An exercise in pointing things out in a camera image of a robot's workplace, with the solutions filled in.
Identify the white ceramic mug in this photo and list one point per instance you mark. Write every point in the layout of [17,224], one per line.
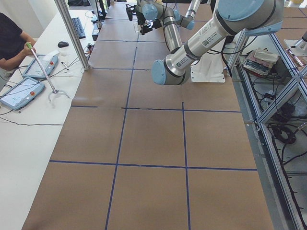
[137,29]

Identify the black keyboard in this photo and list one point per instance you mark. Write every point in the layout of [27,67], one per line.
[78,27]

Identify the black computer mouse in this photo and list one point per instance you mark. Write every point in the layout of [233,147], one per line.
[63,44]

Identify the stack of books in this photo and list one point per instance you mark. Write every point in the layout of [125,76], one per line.
[260,61]

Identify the reacher grabber stick tool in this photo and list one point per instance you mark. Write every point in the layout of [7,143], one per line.
[54,90]

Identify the person in black shirt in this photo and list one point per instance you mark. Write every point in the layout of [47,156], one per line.
[15,44]

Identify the lower teach pendant tablet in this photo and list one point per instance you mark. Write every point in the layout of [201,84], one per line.
[22,93]

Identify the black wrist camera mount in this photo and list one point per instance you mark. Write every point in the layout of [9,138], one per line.
[131,11]

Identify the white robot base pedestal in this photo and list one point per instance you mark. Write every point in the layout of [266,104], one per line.
[208,69]

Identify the aluminium frame post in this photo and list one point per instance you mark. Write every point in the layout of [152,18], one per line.
[64,12]

